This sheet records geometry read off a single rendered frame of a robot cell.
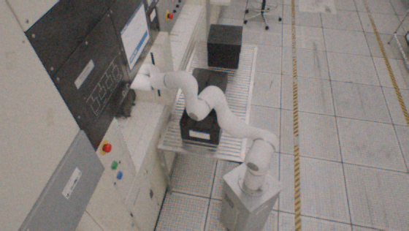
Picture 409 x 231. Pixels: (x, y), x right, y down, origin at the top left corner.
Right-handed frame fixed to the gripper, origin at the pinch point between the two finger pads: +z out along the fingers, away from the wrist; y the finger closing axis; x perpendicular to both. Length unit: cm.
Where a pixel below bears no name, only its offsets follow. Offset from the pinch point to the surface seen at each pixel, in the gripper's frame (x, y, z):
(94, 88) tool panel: 41, -46, -31
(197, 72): -35, 55, -45
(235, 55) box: -32, 78, -73
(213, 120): -42, 15, -66
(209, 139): -41, -4, -67
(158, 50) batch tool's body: 14.0, 15.2, -31.5
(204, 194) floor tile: -122, -7, -63
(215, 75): -35, 55, -60
